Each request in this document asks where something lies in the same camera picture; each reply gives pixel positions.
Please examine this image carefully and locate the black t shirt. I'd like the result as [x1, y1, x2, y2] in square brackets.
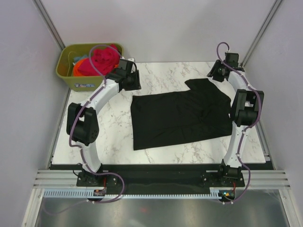
[130, 79, 232, 150]

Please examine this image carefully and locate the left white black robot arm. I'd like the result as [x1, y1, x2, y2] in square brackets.
[66, 58, 141, 186]

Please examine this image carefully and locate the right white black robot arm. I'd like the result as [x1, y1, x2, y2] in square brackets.
[207, 52, 264, 186]

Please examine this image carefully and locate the red t shirt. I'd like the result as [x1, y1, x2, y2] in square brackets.
[90, 44, 120, 76]

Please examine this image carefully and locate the orange t shirt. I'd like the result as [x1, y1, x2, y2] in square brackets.
[72, 58, 91, 77]

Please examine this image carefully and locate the light blue t shirt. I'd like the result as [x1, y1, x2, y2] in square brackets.
[73, 54, 88, 64]

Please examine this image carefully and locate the olive green plastic bin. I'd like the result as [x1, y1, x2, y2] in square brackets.
[56, 43, 123, 91]

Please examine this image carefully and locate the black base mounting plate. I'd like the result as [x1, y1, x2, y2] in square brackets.
[77, 164, 245, 194]

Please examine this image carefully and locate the right aluminium frame post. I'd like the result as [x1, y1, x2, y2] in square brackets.
[240, 0, 284, 67]

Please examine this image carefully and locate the aluminium frame post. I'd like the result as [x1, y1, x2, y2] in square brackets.
[240, 0, 284, 67]
[33, 0, 65, 50]

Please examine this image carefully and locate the white slotted cable duct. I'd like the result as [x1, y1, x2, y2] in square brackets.
[43, 189, 222, 199]

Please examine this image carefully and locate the left aluminium frame post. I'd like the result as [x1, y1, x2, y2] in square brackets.
[33, 0, 65, 50]

